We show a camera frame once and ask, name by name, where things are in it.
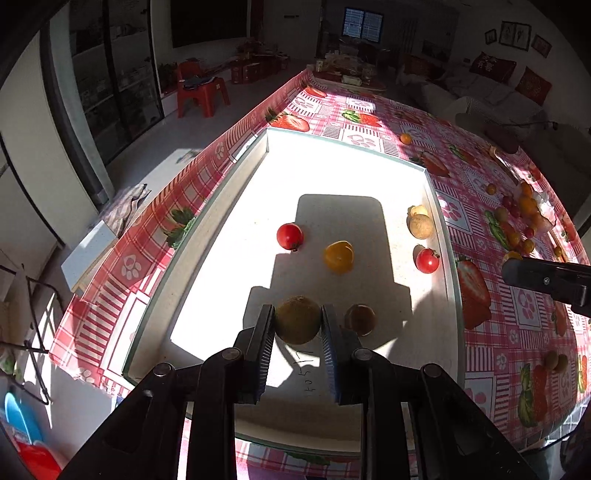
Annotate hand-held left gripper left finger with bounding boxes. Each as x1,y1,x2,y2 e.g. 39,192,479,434
60,304,277,480

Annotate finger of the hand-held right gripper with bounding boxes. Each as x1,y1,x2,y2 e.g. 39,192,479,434
502,257,591,319

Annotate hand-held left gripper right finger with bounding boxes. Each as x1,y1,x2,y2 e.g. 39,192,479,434
322,305,536,480

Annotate large brown round fruit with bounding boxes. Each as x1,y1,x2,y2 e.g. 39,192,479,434
276,296,322,345

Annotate dark brown round fruit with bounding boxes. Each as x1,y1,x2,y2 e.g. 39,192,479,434
344,303,378,336

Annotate white rectangular tray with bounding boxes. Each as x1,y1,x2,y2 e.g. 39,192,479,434
122,127,465,455

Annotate red strawberry print tablecloth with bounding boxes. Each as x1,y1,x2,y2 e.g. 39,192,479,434
48,69,591,467

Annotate red patterned pillow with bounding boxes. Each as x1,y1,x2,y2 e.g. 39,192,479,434
515,67,552,104

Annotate grey sofa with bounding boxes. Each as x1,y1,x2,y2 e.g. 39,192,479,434
402,55,555,139

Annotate brown crumpled cloth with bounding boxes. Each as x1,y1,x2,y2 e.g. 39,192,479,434
102,184,151,238

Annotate white low bench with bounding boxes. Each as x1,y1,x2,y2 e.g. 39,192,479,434
60,148,204,294

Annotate dark red lettered pillow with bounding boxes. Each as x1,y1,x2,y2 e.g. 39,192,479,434
471,51,518,84

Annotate red plastic item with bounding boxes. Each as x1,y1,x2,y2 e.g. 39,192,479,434
18,440,63,480

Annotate blue plastic item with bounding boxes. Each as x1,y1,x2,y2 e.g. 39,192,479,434
4,392,44,455

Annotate red plastic stool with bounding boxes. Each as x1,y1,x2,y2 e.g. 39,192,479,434
177,61,230,118

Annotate cluttered coffee table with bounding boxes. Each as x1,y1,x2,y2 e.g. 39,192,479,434
307,44,389,95

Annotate cardboard boxes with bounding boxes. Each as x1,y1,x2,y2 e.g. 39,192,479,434
231,53,289,85

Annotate window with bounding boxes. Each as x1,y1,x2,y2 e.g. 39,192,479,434
342,7,385,44

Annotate glass door cabinet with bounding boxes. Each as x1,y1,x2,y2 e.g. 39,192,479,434
69,0,164,162

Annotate black wire rack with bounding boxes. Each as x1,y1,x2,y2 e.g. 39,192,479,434
0,263,65,407

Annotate large picture frame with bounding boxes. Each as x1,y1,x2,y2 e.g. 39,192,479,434
499,21,532,51

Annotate black wall television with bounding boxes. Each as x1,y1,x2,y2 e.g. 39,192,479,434
171,0,247,47

